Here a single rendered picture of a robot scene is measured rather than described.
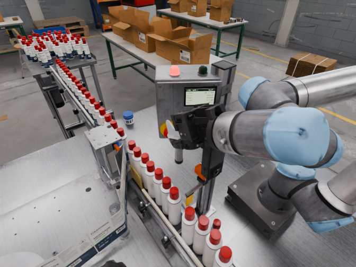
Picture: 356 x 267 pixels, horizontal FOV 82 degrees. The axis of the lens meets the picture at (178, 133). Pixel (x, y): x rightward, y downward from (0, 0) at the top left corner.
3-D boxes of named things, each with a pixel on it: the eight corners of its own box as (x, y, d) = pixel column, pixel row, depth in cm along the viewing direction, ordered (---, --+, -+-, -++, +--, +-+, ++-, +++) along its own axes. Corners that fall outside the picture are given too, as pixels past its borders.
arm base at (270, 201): (249, 194, 88) (256, 181, 82) (268, 176, 96) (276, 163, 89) (282, 222, 80) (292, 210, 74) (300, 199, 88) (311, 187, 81)
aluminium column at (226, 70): (195, 208, 93) (211, 63, 51) (203, 203, 96) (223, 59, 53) (202, 215, 91) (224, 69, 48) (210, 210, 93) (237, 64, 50)
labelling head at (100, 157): (98, 172, 103) (82, 132, 86) (121, 160, 109) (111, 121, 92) (109, 190, 94) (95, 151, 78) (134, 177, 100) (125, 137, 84)
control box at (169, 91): (159, 120, 69) (155, 64, 56) (210, 118, 69) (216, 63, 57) (158, 140, 61) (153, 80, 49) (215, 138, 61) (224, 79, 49)
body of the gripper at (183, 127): (193, 104, 49) (232, 99, 38) (203, 137, 51) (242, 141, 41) (167, 115, 45) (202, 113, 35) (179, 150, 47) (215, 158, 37)
